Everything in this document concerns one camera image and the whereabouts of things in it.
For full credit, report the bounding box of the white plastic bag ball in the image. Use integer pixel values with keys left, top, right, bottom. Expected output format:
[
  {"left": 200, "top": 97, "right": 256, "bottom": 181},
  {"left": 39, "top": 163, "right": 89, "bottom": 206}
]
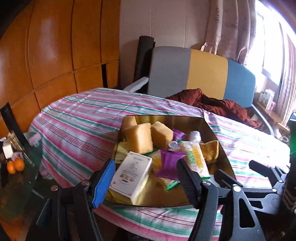
[{"left": 186, "top": 131, "right": 202, "bottom": 143}]

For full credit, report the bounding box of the white box on sill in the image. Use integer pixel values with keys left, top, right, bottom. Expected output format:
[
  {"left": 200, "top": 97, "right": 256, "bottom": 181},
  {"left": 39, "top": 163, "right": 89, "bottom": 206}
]
[{"left": 258, "top": 89, "right": 275, "bottom": 110}]

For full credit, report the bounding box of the beige curtain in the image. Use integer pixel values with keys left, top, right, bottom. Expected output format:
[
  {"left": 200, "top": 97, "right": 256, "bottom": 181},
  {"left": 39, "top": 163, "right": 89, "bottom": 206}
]
[{"left": 201, "top": 1, "right": 295, "bottom": 125}]

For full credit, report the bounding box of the white foam piece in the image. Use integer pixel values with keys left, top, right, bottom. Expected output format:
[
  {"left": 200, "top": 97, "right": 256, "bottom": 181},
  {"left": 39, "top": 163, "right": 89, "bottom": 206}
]
[{"left": 123, "top": 77, "right": 149, "bottom": 92}]

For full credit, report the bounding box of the striped pink green bedsheet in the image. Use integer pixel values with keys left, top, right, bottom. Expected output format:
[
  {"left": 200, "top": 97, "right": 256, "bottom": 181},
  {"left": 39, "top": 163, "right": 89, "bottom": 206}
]
[{"left": 28, "top": 87, "right": 291, "bottom": 241}]

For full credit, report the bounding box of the glass side table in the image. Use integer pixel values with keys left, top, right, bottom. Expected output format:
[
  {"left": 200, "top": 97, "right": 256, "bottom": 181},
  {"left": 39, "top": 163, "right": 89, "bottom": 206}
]
[{"left": 1, "top": 132, "right": 42, "bottom": 220}]

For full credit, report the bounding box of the white cardboard box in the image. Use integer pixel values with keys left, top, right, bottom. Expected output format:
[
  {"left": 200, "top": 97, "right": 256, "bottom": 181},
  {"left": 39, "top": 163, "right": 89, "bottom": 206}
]
[{"left": 109, "top": 152, "right": 152, "bottom": 205}]

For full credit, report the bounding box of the rust red blanket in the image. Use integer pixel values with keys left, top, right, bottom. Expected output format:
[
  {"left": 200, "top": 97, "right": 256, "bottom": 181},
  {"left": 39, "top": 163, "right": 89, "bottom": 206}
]
[{"left": 166, "top": 88, "right": 262, "bottom": 129}]

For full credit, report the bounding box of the grey yellow blue headboard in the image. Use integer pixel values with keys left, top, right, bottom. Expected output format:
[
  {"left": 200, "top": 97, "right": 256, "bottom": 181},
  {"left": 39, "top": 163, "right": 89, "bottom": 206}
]
[{"left": 147, "top": 46, "right": 255, "bottom": 108}]

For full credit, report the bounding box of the black rolled mat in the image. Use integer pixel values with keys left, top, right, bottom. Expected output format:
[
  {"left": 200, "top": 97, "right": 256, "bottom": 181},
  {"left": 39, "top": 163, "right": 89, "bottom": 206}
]
[{"left": 133, "top": 36, "right": 156, "bottom": 82}]

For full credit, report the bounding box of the orange fruit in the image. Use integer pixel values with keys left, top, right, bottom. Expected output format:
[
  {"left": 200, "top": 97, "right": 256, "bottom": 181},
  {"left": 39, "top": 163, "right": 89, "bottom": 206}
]
[
  {"left": 6, "top": 161, "right": 16, "bottom": 175},
  {"left": 14, "top": 158, "right": 25, "bottom": 172}
]

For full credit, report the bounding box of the gold metal tray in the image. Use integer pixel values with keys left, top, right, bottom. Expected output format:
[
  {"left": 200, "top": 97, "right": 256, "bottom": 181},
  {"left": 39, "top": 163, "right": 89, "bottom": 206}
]
[{"left": 106, "top": 115, "right": 234, "bottom": 207}]

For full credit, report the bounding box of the orange wooden wardrobe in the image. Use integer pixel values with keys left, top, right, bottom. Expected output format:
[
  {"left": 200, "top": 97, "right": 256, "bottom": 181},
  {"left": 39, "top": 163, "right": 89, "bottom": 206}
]
[{"left": 1, "top": 1, "right": 120, "bottom": 132}]

